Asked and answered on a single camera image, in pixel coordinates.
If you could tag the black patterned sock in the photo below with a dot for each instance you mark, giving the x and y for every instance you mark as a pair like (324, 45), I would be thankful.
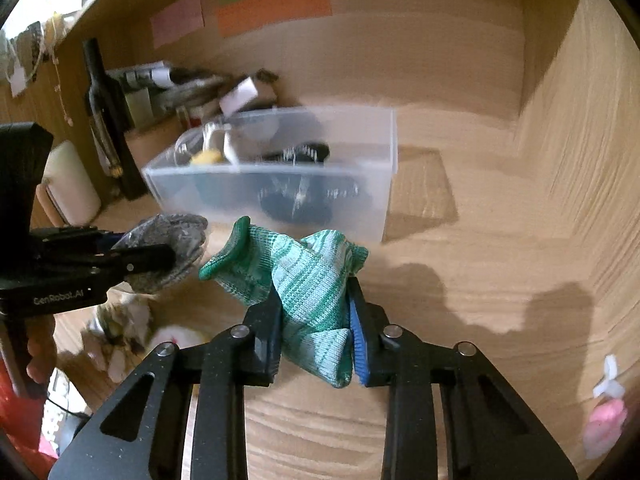
(302, 152)
(305, 200)

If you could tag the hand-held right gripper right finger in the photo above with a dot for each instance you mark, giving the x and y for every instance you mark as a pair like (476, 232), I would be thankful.
(358, 345)

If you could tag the small white box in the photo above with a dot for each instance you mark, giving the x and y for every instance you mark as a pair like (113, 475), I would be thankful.
(239, 94)

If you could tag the black wine bottle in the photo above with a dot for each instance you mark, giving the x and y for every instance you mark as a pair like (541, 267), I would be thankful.
(107, 110)

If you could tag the pile of desk clutter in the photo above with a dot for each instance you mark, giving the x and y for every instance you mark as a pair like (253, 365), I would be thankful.
(170, 90)

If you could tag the grey knit sock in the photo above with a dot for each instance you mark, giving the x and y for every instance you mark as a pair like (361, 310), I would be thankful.
(175, 240)

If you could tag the green striped sock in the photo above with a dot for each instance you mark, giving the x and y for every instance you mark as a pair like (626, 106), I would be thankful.
(310, 280)

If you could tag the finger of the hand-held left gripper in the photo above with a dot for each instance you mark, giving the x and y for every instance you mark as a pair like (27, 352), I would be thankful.
(145, 259)
(112, 240)

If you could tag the orange sticky note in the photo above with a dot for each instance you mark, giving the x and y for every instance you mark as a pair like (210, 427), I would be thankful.
(275, 9)

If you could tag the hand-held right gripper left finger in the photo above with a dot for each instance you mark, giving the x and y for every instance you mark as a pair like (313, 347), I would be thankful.
(260, 330)

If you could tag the person's left hand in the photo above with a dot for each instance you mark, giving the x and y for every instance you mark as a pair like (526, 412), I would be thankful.
(42, 355)

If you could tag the yellow soft toy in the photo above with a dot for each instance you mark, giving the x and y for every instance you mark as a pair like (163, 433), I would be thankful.
(206, 156)

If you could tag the pink soft toy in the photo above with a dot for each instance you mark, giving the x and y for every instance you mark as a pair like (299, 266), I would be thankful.
(605, 422)

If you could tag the hanging white tags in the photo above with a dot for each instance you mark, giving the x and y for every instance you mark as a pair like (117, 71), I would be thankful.
(25, 55)

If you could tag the red cloth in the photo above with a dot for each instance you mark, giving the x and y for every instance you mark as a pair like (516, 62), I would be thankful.
(20, 420)

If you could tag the pink sticky note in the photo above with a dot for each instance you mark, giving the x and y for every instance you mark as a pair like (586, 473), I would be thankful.
(177, 19)

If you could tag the white plush toy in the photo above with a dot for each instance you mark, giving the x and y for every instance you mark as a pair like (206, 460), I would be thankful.
(130, 330)

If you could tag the clear plastic storage bin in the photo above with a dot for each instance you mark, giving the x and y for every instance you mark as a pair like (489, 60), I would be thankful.
(350, 190)

